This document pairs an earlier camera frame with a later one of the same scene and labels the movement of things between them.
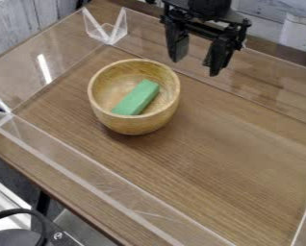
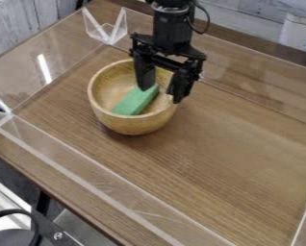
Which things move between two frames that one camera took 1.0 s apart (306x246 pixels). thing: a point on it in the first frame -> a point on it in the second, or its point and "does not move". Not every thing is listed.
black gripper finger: [178, 40] -> [146, 71]
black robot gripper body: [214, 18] -> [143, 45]
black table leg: [43, 203] does not move
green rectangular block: [136, 100] does not move
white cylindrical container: [299, 28] does not move
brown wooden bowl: [111, 85] does not move
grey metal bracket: [55, 236] does not move
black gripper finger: [218, 55] -> [183, 79]
